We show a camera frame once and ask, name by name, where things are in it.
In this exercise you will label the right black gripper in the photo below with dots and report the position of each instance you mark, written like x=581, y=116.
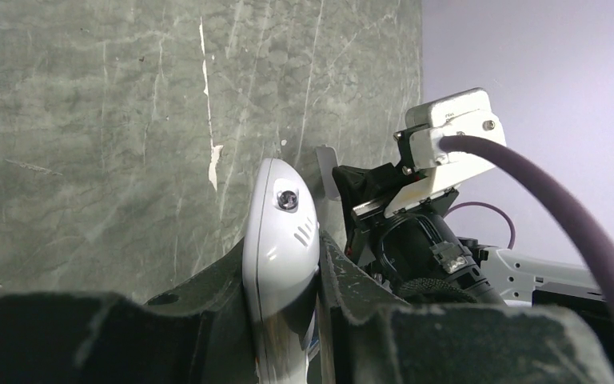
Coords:
x=413, y=252

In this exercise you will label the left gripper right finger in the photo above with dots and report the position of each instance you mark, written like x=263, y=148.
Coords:
x=368, y=335

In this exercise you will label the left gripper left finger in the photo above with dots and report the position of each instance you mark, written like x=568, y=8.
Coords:
x=197, y=332

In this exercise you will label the white remote control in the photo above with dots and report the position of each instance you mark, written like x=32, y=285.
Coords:
x=280, y=265

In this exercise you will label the white battery compartment cover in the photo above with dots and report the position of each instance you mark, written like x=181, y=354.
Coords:
x=329, y=207

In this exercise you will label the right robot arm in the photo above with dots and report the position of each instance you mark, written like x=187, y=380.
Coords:
x=515, y=277

